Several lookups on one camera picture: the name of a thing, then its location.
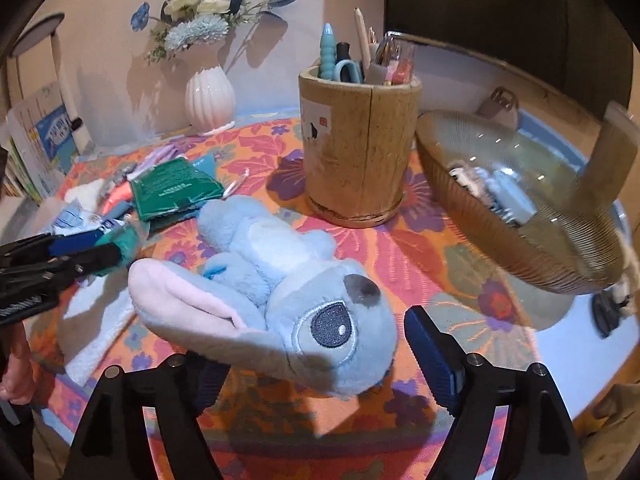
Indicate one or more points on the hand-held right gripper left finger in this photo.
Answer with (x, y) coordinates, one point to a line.
(206, 382)

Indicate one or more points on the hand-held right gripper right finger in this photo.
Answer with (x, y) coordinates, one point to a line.
(430, 355)

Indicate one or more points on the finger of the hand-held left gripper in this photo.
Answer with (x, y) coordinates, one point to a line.
(75, 244)
(95, 260)

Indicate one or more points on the teal cloth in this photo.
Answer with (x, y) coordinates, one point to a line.
(125, 245)

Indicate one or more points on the white fluffy plush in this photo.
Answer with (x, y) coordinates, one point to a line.
(82, 192)

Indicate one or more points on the green packet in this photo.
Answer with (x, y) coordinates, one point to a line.
(170, 185)

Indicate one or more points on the blue plush toy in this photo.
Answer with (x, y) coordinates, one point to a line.
(280, 280)

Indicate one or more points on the brown woven basket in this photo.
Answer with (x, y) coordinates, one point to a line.
(550, 240)

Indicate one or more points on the person's left hand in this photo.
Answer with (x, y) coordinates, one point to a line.
(17, 375)

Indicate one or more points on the pale blue tissue pack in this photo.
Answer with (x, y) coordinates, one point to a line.
(70, 217)

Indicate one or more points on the white towel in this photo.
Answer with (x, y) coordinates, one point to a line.
(95, 325)

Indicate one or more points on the orange cloth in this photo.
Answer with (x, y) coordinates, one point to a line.
(117, 194)

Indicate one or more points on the floral tablecloth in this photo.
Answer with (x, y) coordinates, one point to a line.
(440, 260)

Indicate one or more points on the stack of books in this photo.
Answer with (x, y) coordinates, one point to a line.
(45, 135)

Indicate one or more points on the purple cloth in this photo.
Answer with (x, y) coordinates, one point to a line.
(157, 155)

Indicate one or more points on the white pen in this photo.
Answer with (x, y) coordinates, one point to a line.
(235, 185)

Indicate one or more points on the white desk lamp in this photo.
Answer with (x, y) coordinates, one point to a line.
(65, 75)

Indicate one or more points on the pale striped cloth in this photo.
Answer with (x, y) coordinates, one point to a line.
(510, 195)

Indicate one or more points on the black scissors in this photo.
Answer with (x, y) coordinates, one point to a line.
(607, 312)

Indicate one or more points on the white ribbed vase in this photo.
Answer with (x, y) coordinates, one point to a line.
(210, 100)

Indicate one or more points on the wooden pen holder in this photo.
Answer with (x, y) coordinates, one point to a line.
(360, 160)

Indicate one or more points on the beige plush toy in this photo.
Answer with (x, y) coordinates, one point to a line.
(627, 287)

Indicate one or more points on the blue white artificial flowers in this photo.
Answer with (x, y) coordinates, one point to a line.
(197, 30)

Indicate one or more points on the pink bead tube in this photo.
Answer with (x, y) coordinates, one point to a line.
(404, 67)

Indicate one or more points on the blue ridged pen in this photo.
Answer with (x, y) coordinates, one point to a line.
(327, 50)

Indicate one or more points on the black marker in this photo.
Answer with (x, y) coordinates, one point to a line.
(342, 52)

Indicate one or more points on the beige pen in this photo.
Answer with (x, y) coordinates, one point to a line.
(362, 35)

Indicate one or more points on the black television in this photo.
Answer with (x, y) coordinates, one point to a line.
(500, 0)

